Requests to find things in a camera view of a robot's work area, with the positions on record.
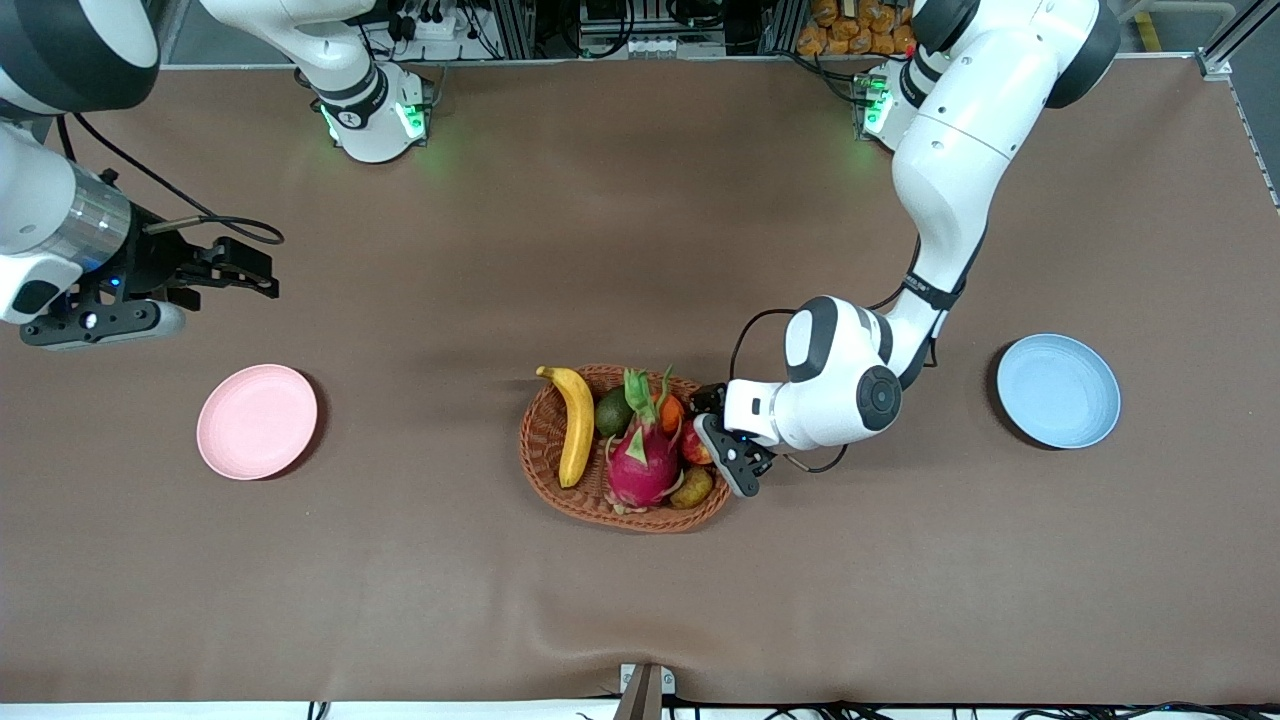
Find yellow banana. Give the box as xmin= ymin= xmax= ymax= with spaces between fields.
xmin=536 ymin=366 xmax=596 ymax=489

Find brown potato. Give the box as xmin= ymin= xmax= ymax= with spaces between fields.
xmin=668 ymin=467 xmax=715 ymax=510

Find pink dragon fruit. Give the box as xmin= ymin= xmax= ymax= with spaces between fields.
xmin=603 ymin=367 xmax=684 ymax=516

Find green avocado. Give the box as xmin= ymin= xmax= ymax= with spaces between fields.
xmin=594 ymin=386 xmax=635 ymax=439

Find pink round plate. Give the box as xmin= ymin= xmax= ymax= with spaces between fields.
xmin=196 ymin=364 xmax=319 ymax=481

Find brown table cloth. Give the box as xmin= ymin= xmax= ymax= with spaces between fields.
xmin=0 ymin=55 xmax=1280 ymax=706

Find brown wicker basket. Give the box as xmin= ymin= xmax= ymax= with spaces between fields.
xmin=518 ymin=363 xmax=744 ymax=534

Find white power strip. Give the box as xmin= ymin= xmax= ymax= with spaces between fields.
xmin=395 ymin=0 xmax=473 ymax=43

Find blue round plate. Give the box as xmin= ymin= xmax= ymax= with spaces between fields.
xmin=996 ymin=333 xmax=1122 ymax=450

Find white terminal strip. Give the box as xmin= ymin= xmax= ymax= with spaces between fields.
xmin=622 ymin=35 xmax=728 ymax=59

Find bag of orange fruits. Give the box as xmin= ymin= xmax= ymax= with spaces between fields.
xmin=797 ymin=0 xmax=919 ymax=57

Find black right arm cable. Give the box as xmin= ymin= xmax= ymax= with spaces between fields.
xmin=55 ymin=112 xmax=286 ymax=247

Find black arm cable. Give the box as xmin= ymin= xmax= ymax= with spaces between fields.
xmin=728 ymin=308 xmax=851 ymax=475
xmin=55 ymin=112 xmax=286 ymax=247

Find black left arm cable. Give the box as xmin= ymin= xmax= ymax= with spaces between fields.
xmin=728 ymin=308 xmax=851 ymax=475

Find metal table edge bracket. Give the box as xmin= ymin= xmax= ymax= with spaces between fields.
xmin=612 ymin=662 xmax=677 ymax=720

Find silver aluminium frame profile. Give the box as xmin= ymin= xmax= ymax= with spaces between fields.
xmin=1195 ymin=0 xmax=1280 ymax=81

